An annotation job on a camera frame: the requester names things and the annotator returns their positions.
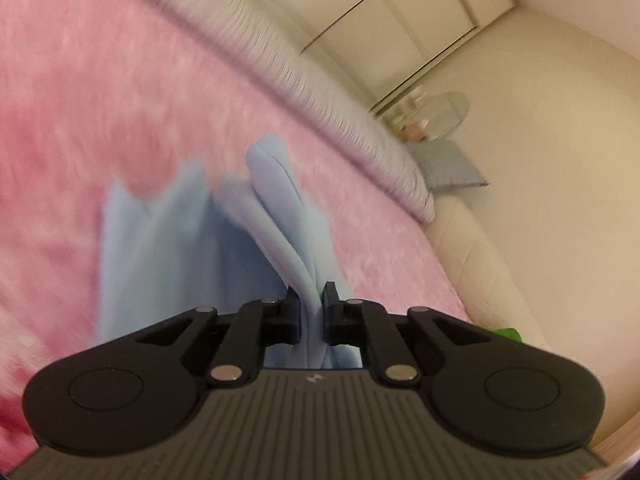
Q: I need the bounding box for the light blue shirt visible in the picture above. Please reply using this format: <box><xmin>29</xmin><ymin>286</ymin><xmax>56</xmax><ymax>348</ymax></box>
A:
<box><xmin>95</xmin><ymin>134</ymin><xmax>367</xmax><ymax>372</ymax></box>

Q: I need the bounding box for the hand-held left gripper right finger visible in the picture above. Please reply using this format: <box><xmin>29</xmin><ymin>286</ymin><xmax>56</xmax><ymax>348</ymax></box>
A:
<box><xmin>321</xmin><ymin>281</ymin><xmax>502</xmax><ymax>387</ymax></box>

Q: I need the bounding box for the white wardrobe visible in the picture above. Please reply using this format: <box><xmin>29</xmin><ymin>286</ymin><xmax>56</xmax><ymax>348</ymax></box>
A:
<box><xmin>215</xmin><ymin>0</ymin><xmax>517</xmax><ymax>113</ymax></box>

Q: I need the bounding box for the grey cushion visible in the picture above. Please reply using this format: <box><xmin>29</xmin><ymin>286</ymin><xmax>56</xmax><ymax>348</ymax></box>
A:
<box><xmin>406</xmin><ymin>140</ymin><xmax>491</xmax><ymax>191</ymax></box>

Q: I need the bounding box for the pink floral blanket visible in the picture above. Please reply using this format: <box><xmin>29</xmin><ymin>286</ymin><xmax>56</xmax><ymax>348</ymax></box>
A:
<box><xmin>0</xmin><ymin>0</ymin><xmax>472</xmax><ymax>463</ymax></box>

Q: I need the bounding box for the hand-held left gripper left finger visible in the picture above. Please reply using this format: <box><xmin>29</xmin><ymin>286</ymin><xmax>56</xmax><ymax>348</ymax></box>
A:
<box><xmin>134</xmin><ymin>285</ymin><xmax>302</xmax><ymax>389</ymax></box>

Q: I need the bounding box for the round glass table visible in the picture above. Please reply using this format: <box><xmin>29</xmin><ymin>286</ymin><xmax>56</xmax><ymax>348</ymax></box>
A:
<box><xmin>380</xmin><ymin>91</ymin><xmax>472</xmax><ymax>143</ymax></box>

